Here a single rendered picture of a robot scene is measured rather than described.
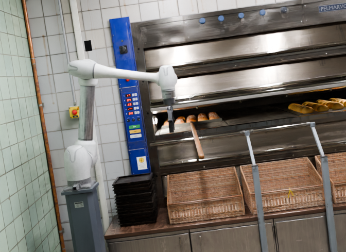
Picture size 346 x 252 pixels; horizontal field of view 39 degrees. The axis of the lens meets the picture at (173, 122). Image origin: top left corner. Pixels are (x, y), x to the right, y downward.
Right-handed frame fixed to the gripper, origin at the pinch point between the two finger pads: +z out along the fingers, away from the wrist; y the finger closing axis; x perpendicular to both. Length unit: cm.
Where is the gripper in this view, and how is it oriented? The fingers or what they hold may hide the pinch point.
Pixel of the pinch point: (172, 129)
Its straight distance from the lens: 316.3
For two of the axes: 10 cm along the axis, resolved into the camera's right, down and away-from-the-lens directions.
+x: 9.9, -0.9, -0.5
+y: -0.4, 1.0, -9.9
